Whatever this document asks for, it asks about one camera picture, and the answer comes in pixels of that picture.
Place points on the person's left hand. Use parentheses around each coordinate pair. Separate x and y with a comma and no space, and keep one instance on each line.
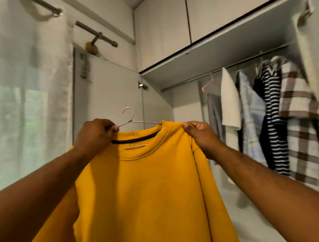
(94,139)

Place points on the brown white plaid shirt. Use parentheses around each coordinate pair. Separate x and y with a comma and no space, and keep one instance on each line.
(299,99)

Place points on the pink plastic hanger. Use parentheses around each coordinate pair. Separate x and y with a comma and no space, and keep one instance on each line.
(213,79)

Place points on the person's right hand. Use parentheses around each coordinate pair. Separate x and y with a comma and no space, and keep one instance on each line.
(204,139)

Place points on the metal curtain rod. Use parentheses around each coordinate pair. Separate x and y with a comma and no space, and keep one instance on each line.
(99,35)

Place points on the white wooden wardrobe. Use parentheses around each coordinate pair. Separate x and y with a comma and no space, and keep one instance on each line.
(164,25)

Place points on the metal wardrobe hanging rail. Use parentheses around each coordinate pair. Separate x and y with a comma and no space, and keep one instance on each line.
(199,77)

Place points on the grey metal door latch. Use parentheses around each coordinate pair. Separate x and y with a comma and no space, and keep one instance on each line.
(83,65)

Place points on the metal door hinge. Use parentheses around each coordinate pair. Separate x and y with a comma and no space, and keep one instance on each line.
(143,85)
(304,12)

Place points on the grey garment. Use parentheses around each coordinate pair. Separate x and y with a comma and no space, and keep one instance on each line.
(215,114)

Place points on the cream white garment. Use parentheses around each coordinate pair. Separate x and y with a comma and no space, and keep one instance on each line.
(230,99)

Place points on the pink and yellow garment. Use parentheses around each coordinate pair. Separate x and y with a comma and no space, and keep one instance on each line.
(149,199)

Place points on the black white striped garment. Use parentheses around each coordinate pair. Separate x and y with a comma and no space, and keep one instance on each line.
(274,99)

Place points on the sheer white curtain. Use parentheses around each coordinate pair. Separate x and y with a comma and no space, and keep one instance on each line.
(35,99)

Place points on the person's right forearm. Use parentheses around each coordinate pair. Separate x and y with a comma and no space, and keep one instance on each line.
(269,199)

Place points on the person's left forearm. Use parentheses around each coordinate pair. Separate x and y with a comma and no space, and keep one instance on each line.
(35,199)

